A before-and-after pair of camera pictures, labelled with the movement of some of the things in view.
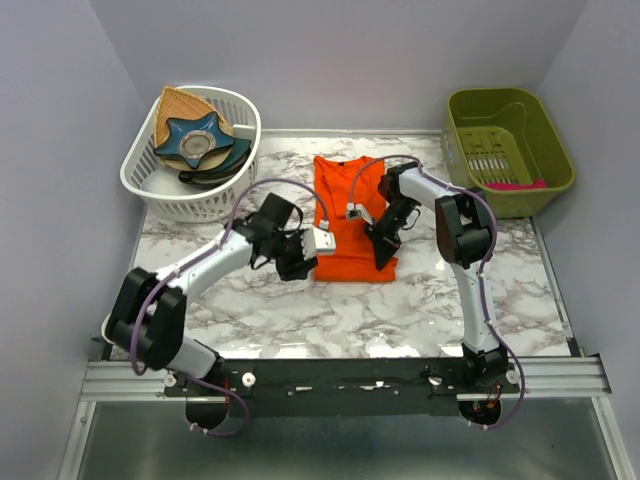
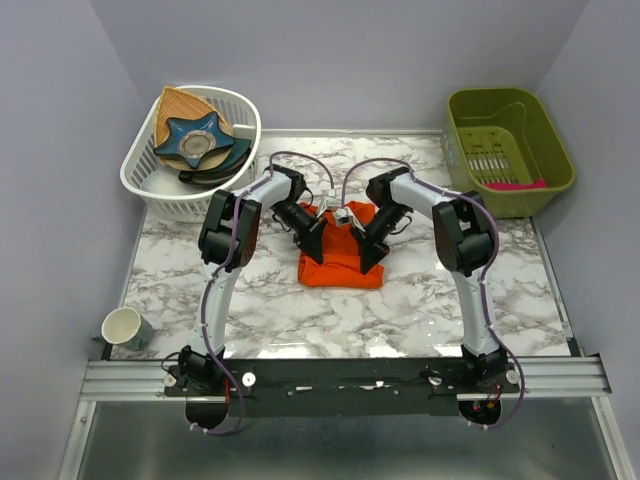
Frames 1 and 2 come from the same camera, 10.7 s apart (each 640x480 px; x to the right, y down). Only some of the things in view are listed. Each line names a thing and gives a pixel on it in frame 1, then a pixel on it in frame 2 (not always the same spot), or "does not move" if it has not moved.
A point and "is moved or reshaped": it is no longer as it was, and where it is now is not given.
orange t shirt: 348,198 is moved or reshaped
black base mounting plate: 334,386 does not move
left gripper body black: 291,261 → 302,223
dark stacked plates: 240,152 does not move
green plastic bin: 496,141 does not move
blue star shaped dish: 196,138 does not move
